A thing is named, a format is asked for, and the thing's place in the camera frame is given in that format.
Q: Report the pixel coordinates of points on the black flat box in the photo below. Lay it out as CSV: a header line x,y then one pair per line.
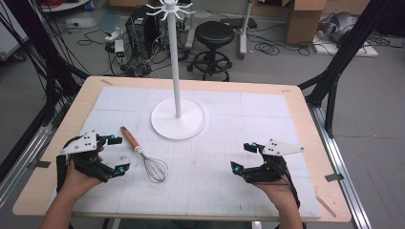
x,y
238,23

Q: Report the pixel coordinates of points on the black tape piece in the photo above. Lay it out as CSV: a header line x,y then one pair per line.
x,y
43,164
334,177

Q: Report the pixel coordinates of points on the white power strip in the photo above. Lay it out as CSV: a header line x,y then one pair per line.
x,y
114,34

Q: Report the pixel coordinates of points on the brown cardboard box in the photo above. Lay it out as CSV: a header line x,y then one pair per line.
x,y
305,22

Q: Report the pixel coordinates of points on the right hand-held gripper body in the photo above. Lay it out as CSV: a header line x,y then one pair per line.
x,y
273,170

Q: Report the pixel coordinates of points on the round white table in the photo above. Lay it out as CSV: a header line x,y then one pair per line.
x,y
63,4

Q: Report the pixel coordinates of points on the white hook stand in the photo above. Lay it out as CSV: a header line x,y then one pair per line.
x,y
177,119

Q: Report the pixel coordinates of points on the black round stool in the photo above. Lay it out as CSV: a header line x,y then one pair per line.
x,y
214,35

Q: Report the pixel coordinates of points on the white stand leg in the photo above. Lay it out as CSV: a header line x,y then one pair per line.
x,y
245,28
191,31

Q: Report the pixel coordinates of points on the person's right hand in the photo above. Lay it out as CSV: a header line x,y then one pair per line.
x,y
277,192

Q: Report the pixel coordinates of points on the grey white device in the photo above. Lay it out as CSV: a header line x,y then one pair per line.
x,y
340,27

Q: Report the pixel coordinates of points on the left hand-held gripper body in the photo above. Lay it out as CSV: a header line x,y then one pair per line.
x,y
83,143

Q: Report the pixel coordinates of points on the person's left hand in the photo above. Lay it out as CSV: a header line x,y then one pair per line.
x,y
74,183

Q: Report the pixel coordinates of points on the black computer tower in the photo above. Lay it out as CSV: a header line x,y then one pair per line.
x,y
143,30

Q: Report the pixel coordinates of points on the white power adapter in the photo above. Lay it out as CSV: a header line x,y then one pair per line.
x,y
119,47

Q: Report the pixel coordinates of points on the aluminium rail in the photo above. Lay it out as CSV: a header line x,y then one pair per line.
x,y
22,165
344,165

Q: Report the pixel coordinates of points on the black metal frame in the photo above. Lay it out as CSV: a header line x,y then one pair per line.
x,y
344,54
47,47

